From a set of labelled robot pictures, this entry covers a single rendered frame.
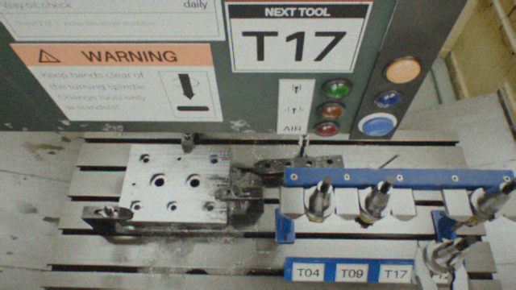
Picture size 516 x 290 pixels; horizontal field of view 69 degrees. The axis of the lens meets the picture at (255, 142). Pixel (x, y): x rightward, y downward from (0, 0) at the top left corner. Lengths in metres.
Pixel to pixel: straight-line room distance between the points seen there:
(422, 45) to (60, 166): 1.45
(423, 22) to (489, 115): 1.26
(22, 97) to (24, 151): 1.24
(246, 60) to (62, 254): 0.98
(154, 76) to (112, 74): 0.04
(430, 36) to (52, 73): 0.30
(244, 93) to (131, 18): 0.12
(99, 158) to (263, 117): 0.96
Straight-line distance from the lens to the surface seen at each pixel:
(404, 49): 0.32
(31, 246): 1.53
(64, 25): 0.32
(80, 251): 1.19
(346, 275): 1.05
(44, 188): 1.58
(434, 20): 0.30
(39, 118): 0.44
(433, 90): 1.88
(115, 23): 0.30
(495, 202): 0.84
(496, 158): 1.47
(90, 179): 1.26
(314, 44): 0.30
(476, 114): 1.55
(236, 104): 0.36
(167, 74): 0.33
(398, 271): 1.07
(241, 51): 0.30
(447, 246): 0.76
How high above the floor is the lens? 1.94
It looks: 59 degrees down
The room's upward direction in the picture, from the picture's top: 3 degrees counter-clockwise
